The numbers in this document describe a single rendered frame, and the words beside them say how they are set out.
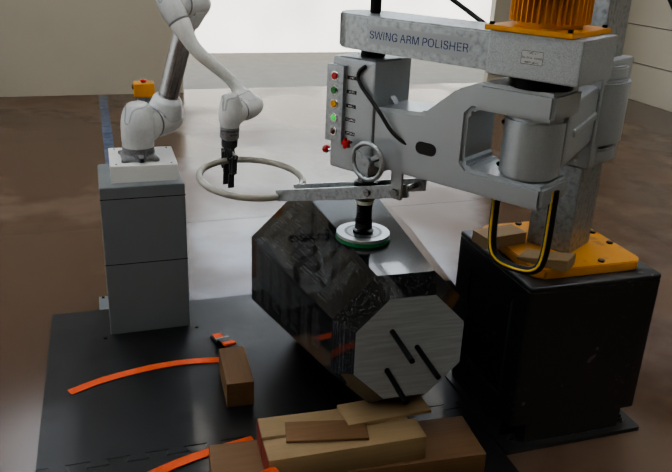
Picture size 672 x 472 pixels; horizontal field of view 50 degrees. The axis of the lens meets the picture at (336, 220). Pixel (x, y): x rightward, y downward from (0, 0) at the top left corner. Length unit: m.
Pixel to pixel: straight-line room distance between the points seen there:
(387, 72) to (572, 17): 0.70
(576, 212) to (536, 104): 0.85
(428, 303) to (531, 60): 0.92
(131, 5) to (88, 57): 0.82
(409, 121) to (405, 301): 0.63
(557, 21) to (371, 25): 0.66
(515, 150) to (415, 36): 0.50
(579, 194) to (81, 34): 7.44
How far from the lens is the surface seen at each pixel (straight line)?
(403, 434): 2.79
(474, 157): 2.49
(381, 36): 2.55
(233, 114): 3.36
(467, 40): 2.36
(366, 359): 2.64
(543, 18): 2.26
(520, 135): 2.32
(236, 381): 3.24
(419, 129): 2.51
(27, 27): 9.54
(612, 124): 2.93
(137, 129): 3.63
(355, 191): 2.79
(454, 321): 2.70
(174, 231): 3.68
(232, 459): 2.82
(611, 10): 2.88
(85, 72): 9.59
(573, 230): 3.05
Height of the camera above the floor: 1.94
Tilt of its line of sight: 21 degrees down
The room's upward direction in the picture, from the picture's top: 2 degrees clockwise
